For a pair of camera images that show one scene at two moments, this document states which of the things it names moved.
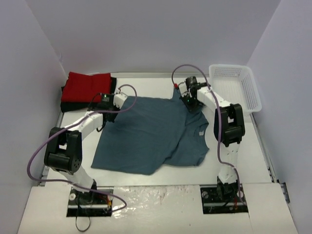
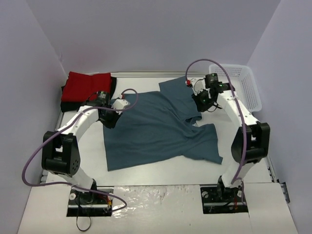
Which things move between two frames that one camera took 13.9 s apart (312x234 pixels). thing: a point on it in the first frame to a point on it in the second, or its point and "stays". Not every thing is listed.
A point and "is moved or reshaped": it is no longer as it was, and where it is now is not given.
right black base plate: x=212 y=204 stays
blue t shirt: x=146 y=134 is moved or reshaped
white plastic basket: x=236 y=84 stays
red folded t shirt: x=83 y=87 stays
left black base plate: x=90 y=204 stays
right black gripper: x=191 y=106 to x=201 y=105
